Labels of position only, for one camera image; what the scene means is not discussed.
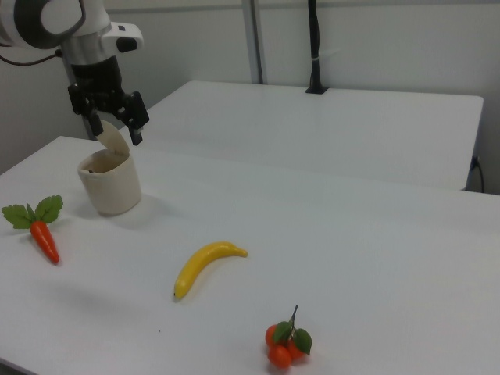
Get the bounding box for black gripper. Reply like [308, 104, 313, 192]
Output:
[67, 55, 151, 147]

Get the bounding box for beige garbage bin with lid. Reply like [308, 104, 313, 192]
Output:
[77, 119, 142, 216]

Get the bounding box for orange toy carrot green leaves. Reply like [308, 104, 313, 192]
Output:
[1, 195, 64, 266]

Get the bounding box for yellow toy banana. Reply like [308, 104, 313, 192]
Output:
[173, 241, 249, 302]

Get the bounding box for toy tangerine bunch with leaves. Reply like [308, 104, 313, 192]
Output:
[265, 304, 313, 370]

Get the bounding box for grey metal partition post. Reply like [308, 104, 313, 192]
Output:
[61, 54, 98, 141]
[241, 0, 269, 85]

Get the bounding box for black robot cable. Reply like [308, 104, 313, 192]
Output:
[0, 41, 66, 66]

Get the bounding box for black camera pole with base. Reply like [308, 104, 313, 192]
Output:
[305, 0, 329, 95]

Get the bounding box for black wall cable with plug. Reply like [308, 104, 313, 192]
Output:
[470, 155, 486, 194]

